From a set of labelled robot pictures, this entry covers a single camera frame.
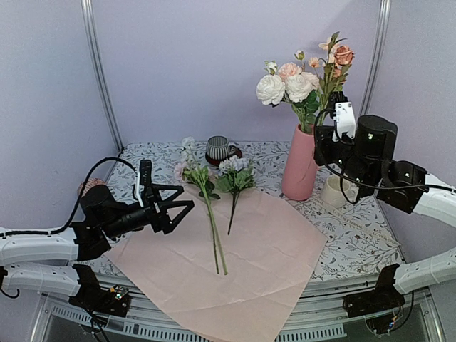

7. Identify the dark red small object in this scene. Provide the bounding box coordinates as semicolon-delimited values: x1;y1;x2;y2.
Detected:
229;145;243;158

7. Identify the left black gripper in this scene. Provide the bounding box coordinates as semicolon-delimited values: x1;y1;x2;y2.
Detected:
102;184;195;239

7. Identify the right aluminium frame post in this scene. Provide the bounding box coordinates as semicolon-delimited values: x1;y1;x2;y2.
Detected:
358;0;392;116

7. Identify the tall pink vase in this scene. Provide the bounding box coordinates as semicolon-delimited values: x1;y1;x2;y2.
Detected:
281;124;318;201

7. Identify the pink wrapping paper sheet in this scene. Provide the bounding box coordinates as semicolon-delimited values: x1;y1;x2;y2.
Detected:
106;185;328;342

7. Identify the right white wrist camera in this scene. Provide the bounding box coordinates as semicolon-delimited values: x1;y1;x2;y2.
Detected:
328;91;356;144

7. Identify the pink rose flower stem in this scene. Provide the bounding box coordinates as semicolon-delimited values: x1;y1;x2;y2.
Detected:
278;62;320;90

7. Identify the pale pink flower stem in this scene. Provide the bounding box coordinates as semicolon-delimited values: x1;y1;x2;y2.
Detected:
174;161;190;183

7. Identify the aluminium frame post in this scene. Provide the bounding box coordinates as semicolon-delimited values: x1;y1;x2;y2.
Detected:
358;0;392;116
81;0;125;152

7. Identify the striped grey ceramic cup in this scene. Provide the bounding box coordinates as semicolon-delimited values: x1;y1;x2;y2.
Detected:
206;135;236;161

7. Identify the floral patterned table mat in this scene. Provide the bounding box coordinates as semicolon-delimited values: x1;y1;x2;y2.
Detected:
69;141;407;286

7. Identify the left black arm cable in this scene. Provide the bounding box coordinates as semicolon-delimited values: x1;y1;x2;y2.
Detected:
0;157;138;238

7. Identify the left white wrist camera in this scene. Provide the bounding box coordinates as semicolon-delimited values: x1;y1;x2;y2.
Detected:
133;159;152;207

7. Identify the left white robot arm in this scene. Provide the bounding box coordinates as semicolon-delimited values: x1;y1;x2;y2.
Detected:
1;184;195;266

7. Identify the rust brown rose stem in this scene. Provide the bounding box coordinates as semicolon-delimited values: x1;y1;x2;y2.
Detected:
319;31;355;110

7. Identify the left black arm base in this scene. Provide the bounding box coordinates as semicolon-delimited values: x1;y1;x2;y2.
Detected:
68;264;131;318

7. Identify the peach blossom flower stem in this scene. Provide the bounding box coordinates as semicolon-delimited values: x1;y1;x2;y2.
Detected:
309;37;339;90

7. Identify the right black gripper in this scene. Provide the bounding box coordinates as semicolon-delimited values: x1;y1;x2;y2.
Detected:
314;125;374;192

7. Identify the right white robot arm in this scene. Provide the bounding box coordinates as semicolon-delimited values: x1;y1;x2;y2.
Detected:
315;109;455;311

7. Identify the white ranunculus flower stem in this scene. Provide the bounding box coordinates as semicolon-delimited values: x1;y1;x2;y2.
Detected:
181;136;228;275

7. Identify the pink patterned ball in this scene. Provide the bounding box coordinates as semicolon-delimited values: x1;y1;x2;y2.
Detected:
78;178;106;196

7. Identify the left aluminium frame post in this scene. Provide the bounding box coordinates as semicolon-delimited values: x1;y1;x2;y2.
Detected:
81;0;125;152

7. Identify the cream ceramic mug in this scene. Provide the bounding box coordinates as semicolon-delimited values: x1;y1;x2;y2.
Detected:
320;175;358;209

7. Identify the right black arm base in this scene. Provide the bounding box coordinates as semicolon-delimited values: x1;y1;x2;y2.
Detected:
343;264;405;335

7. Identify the white blue hydrangea stem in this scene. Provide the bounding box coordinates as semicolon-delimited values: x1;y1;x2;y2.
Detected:
216;155;256;235

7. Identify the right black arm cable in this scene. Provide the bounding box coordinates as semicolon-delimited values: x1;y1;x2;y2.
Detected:
313;108;456;206

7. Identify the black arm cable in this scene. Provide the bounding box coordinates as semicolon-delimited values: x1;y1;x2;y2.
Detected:
0;157;138;238
313;108;456;206

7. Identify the cream printed ribbon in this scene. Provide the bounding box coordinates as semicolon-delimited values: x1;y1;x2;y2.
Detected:
309;199;400;247

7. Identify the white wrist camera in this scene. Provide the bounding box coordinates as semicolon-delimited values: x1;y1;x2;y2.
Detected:
133;159;152;207
328;91;356;144

